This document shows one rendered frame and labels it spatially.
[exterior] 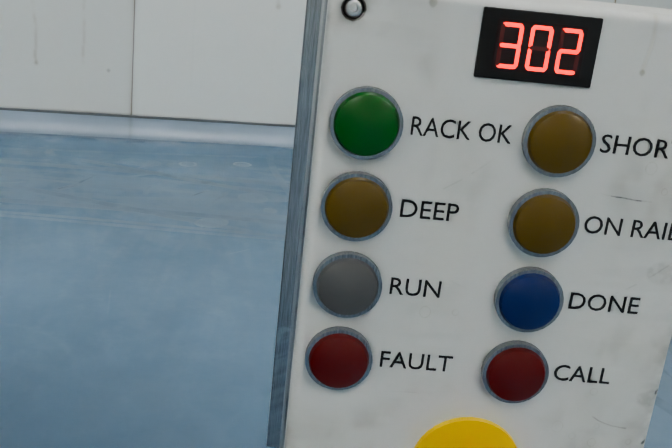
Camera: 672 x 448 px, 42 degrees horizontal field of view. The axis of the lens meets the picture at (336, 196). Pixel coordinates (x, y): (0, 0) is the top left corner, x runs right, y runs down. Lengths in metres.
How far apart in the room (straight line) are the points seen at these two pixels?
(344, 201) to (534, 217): 0.08
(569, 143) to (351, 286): 0.11
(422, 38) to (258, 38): 3.86
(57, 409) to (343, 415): 1.71
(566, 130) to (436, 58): 0.06
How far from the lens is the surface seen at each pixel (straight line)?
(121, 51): 4.21
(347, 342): 0.38
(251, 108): 4.27
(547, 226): 0.37
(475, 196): 0.37
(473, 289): 0.39
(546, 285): 0.39
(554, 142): 0.36
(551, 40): 0.36
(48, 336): 2.40
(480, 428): 0.42
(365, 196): 0.36
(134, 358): 2.29
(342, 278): 0.37
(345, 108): 0.35
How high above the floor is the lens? 1.12
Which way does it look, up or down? 18 degrees down
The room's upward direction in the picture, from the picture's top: 6 degrees clockwise
